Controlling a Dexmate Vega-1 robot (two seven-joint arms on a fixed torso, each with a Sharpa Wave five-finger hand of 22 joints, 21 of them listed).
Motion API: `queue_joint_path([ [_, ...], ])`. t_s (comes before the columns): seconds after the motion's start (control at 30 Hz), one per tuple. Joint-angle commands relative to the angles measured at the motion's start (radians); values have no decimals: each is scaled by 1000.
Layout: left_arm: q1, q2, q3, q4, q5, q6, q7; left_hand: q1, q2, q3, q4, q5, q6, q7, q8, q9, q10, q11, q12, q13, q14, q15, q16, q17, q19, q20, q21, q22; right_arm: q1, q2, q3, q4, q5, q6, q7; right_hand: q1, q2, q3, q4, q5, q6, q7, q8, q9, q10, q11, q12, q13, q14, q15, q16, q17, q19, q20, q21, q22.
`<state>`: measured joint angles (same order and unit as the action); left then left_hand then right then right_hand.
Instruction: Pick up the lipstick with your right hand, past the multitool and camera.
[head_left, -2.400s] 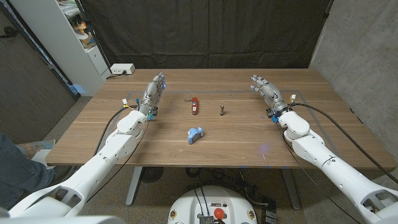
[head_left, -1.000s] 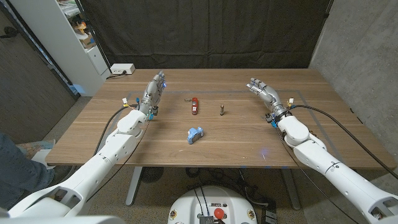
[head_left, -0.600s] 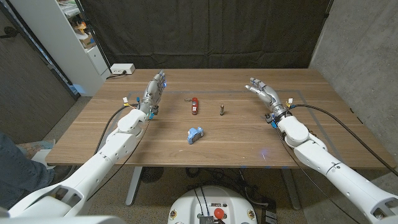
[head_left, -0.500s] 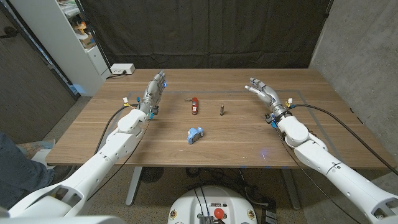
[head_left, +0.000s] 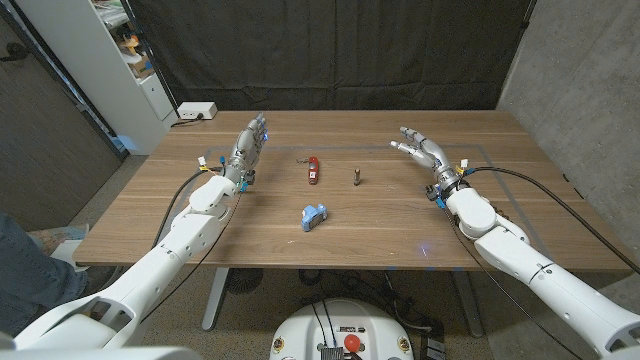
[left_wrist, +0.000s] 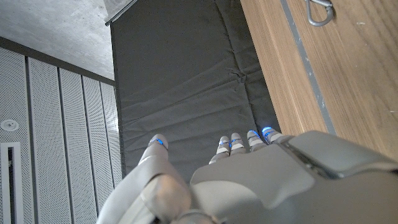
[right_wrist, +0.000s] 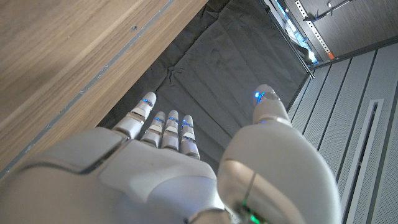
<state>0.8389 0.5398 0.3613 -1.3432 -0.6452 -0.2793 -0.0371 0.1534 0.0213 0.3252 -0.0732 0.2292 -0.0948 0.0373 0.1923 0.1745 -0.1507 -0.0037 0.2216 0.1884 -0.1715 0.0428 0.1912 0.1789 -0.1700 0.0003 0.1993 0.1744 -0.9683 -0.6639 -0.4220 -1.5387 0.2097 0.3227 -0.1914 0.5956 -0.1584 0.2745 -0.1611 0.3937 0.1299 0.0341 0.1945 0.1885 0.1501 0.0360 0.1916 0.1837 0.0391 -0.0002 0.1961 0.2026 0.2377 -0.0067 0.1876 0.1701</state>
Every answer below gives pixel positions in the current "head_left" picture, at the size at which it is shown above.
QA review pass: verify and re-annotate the white shelf cabinet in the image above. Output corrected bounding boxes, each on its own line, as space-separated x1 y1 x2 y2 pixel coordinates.
14 0 179 156

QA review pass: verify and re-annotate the red multitool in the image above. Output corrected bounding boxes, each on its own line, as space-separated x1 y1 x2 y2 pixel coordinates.
296 155 321 186

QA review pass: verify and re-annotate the black metal pole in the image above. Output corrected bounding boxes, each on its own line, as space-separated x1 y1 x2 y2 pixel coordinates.
119 0 180 117

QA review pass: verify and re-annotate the black round floor fan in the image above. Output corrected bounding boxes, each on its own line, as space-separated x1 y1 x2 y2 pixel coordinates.
225 268 265 295

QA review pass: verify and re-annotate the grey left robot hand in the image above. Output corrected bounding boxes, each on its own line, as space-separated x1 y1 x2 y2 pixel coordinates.
222 112 269 187

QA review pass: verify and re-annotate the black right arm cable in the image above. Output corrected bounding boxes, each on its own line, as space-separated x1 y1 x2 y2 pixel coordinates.
462 166 640 276

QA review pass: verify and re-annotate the yellow toy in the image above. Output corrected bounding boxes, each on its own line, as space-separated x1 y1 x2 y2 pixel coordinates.
119 34 141 55

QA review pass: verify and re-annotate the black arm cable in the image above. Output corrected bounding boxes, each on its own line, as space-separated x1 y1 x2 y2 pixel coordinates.
462 166 640 276
151 167 224 250

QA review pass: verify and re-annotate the person leg in jeans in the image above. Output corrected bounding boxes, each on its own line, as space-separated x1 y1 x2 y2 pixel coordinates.
0 212 89 337

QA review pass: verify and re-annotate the cardboard box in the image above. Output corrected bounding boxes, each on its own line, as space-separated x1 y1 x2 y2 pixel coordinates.
127 53 155 79

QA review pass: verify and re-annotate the black door handle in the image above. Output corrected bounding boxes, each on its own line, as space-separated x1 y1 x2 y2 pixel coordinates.
0 42 30 63

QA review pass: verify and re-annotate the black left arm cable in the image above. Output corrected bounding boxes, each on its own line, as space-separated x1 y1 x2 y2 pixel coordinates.
151 167 224 250

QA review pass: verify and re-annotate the blue toy camera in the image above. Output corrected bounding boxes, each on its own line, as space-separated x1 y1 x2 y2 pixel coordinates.
300 202 329 233

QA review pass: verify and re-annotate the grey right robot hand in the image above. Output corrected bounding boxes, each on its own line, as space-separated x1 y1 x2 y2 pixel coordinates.
389 126 469 194

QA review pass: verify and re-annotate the black curtain backdrop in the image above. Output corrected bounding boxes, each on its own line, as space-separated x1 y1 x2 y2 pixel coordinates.
127 0 536 112

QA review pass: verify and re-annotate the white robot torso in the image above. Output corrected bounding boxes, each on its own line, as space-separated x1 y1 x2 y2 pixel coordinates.
268 298 415 360

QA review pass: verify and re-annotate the white table leg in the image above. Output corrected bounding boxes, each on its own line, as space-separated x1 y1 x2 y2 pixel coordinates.
202 267 231 332
452 269 485 339

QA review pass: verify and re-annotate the white power strip box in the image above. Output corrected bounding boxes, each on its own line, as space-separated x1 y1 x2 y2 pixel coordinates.
176 101 219 121

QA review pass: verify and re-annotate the colourful printed cloth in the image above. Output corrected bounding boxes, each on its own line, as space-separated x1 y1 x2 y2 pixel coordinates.
22 224 90 256

